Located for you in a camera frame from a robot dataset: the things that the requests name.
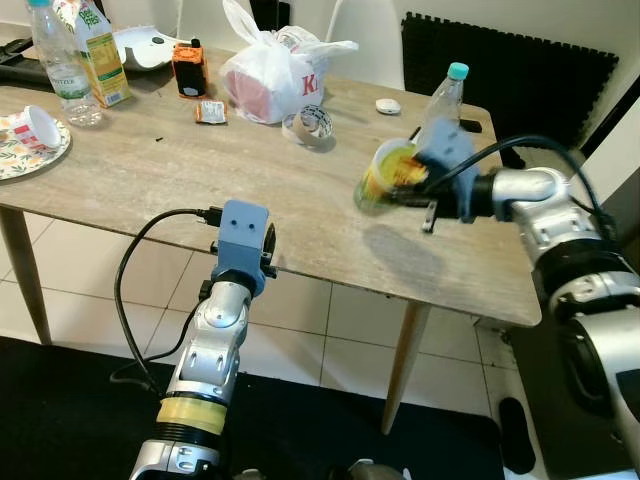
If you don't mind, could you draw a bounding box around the yellow cup noodle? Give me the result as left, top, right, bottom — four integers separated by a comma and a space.
353, 138, 426, 214

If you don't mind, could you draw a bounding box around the wooden table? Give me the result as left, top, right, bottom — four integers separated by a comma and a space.
0, 60, 546, 436

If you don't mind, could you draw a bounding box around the clear plastic water bottle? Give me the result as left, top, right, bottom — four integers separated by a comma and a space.
420, 62, 473, 151
28, 0, 103, 127

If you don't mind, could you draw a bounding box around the black foam puzzle mat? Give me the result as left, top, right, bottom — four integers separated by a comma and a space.
400, 12, 619, 153

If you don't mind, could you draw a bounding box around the orange white sauce sachet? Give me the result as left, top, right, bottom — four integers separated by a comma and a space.
195, 100, 229, 125

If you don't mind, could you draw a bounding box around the white plastic shopping bag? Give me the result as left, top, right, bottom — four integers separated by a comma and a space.
218, 0, 359, 126

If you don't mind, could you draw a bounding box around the orange black box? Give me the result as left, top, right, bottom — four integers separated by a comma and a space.
172, 38, 209, 99

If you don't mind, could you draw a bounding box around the black stand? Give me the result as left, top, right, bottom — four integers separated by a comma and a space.
248, 0, 293, 33

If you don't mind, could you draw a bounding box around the white foam food tray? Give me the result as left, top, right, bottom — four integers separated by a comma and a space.
112, 25, 196, 73

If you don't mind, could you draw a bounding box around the yellow green juice carton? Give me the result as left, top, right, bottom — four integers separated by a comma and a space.
75, 0, 133, 109

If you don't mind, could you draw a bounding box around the floral paper plate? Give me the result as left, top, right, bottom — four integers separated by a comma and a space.
0, 108, 73, 183

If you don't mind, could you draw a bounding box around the red white paper cup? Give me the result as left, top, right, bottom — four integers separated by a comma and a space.
12, 104, 63, 151

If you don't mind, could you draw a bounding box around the black floor mat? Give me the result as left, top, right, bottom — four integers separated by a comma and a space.
0, 335, 506, 480

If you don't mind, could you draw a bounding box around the black device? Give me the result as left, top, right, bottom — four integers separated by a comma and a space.
0, 38, 51, 93

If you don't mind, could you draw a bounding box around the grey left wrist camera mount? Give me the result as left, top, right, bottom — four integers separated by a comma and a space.
210, 199, 276, 297

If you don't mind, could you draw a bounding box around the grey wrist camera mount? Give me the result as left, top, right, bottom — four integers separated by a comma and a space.
210, 199, 276, 297
413, 118, 483, 198

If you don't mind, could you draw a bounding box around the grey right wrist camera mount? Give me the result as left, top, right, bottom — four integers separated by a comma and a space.
413, 118, 483, 198

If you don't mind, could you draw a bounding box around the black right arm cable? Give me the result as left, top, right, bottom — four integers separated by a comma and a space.
425, 135, 616, 241

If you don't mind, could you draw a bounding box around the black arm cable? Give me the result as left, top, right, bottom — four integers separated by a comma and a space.
425, 135, 616, 241
108, 207, 223, 396

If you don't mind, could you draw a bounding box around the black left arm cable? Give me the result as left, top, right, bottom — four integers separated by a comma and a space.
108, 207, 223, 396

